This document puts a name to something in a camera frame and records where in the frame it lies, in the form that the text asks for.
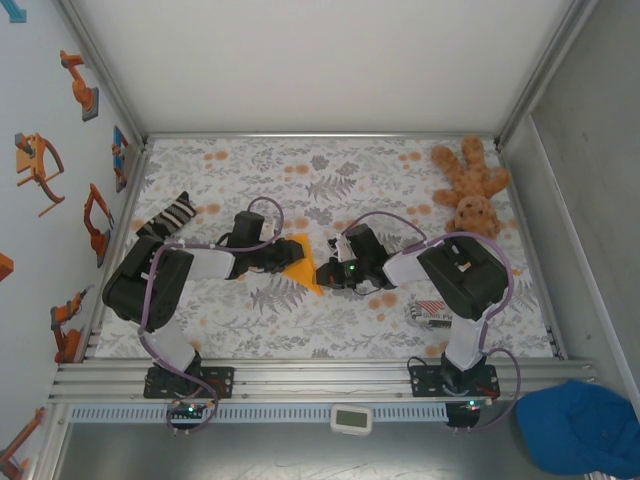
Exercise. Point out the thin aluminium frame rail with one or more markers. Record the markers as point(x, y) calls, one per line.
point(320, 136)

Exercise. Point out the red white printed packet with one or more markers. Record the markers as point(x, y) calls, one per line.
point(430, 315)

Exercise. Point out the wide aluminium mounting rail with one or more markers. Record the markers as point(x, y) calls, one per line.
point(320, 380)

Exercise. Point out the blue orange machine wall sticker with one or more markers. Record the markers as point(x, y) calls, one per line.
point(119, 150)

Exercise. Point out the orange paper sheet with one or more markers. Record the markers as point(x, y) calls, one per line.
point(302, 277)

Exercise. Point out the orange block wall sticker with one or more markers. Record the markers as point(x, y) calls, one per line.
point(5, 267)

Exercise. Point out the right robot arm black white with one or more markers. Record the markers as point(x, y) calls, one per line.
point(465, 280)

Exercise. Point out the black white striped sock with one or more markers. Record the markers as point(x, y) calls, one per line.
point(170, 215)

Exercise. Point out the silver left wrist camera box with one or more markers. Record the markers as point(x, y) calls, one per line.
point(272, 232)

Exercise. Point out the white digital timer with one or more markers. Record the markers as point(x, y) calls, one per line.
point(351, 419)

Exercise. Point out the brown teddy bear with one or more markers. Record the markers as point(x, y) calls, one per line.
point(470, 175)

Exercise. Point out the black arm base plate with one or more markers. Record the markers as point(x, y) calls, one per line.
point(425, 382)
point(222, 382)

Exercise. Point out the blue cloth cap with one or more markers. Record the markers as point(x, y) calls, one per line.
point(580, 430)

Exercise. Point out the aluminium frame post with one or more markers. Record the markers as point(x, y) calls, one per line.
point(105, 70)
point(544, 70)

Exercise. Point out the floral print table mat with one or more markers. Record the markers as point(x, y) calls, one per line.
point(300, 175)

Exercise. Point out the small circuit board green light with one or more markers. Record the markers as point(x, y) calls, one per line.
point(474, 405)
point(190, 410)

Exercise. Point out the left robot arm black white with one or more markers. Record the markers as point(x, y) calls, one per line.
point(145, 285)

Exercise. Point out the orange claw gripper wall sticker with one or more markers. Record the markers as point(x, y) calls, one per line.
point(32, 160)

